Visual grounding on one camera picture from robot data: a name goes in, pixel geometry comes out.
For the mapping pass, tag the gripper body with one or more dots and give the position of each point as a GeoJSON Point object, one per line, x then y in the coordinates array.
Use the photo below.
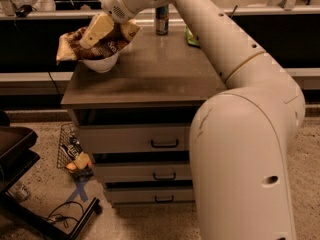
{"type": "Point", "coordinates": [112, 8]}

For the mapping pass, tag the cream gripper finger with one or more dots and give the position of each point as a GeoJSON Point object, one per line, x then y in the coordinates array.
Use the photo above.
{"type": "Point", "coordinates": [89, 39]}

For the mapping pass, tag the brown chip bag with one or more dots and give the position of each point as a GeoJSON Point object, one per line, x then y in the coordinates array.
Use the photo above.
{"type": "Point", "coordinates": [69, 48]}

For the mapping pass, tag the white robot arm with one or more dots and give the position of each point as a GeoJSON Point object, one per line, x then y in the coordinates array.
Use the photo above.
{"type": "Point", "coordinates": [238, 138]}

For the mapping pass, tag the white bowl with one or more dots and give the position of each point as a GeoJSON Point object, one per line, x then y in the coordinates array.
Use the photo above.
{"type": "Point", "coordinates": [102, 65]}

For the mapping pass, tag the green chip bag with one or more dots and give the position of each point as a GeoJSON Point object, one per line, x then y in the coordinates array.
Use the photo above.
{"type": "Point", "coordinates": [191, 40]}

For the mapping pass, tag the tall drink can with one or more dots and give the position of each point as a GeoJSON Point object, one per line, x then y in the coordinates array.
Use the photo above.
{"type": "Point", "coordinates": [162, 20]}

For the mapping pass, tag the grey drawer cabinet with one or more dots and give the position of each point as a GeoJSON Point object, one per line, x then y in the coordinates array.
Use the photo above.
{"type": "Point", "coordinates": [156, 80]}

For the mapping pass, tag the top grey drawer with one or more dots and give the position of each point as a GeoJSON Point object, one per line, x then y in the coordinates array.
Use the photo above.
{"type": "Point", "coordinates": [134, 138]}

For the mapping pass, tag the grey drawer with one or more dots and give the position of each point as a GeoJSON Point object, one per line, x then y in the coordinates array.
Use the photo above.
{"type": "Point", "coordinates": [149, 195]}
{"type": "Point", "coordinates": [134, 138]}
{"type": "Point", "coordinates": [142, 172]}

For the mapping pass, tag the black cart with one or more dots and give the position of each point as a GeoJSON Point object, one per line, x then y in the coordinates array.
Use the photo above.
{"type": "Point", "coordinates": [16, 159]}

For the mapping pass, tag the middle grey drawer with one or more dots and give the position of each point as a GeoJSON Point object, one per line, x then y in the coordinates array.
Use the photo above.
{"type": "Point", "coordinates": [142, 172]}

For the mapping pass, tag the bottom grey drawer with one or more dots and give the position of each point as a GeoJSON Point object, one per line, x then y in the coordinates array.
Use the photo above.
{"type": "Point", "coordinates": [149, 195]}

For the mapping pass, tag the small white cup on floor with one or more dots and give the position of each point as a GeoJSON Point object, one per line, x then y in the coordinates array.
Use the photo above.
{"type": "Point", "coordinates": [21, 192]}

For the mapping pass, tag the wire basket with snacks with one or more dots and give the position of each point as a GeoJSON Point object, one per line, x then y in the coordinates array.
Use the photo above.
{"type": "Point", "coordinates": [71, 157]}

